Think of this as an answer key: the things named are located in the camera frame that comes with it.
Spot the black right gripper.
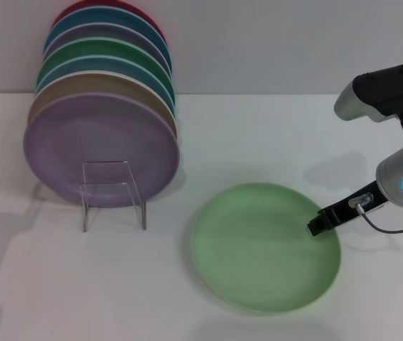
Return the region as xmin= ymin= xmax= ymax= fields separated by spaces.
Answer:
xmin=307 ymin=182 xmax=387 ymax=237

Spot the light green plate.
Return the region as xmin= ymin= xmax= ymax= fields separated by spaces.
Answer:
xmin=190 ymin=182 xmax=341 ymax=316

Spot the purple plate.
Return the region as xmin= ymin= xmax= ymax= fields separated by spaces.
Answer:
xmin=22 ymin=91 xmax=181 ymax=209

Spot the clear acrylic plate rack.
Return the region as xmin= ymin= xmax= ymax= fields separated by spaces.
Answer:
xmin=81 ymin=161 xmax=148 ymax=234

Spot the beige plate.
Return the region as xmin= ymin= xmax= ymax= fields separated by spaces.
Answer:
xmin=27 ymin=70 xmax=179 ymax=139

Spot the crimson plate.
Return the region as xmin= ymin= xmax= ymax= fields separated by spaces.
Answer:
xmin=50 ymin=0 xmax=168 ymax=45

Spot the dark green plate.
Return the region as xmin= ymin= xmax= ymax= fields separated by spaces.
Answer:
xmin=37 ymin=37 xmax=176 ymax=97

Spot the grey lavender plate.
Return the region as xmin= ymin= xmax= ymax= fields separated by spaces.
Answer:
xmin=42 ymin=23 xmax=173 ymax=77

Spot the teal blue plate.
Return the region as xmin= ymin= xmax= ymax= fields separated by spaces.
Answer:
xmin=43 ymin=5 xmax=172 ymax=68

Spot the grey cable with clear plug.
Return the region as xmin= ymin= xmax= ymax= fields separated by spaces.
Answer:
xmin=349 ymin=193 xmax=403 ymax=234

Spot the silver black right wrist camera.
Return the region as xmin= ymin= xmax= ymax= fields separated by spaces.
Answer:
xmin=334 ymin=63 xmax=403 ymax=131

